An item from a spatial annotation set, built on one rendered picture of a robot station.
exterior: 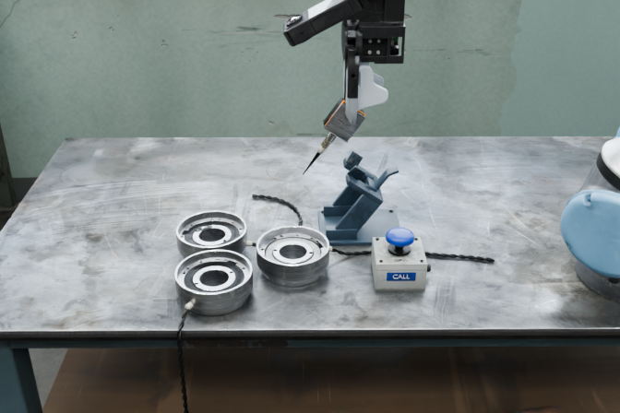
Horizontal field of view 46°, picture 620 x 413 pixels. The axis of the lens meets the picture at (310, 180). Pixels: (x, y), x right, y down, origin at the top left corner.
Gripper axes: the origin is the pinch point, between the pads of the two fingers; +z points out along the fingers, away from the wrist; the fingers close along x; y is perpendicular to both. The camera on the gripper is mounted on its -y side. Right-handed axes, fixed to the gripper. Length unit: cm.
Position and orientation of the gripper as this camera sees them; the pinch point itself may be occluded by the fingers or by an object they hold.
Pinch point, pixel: (348, 112)
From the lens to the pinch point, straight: 107.5
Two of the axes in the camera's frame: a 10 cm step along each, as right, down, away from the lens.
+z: 0.0, 8.8, 4.7
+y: 10.0, -0.2, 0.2
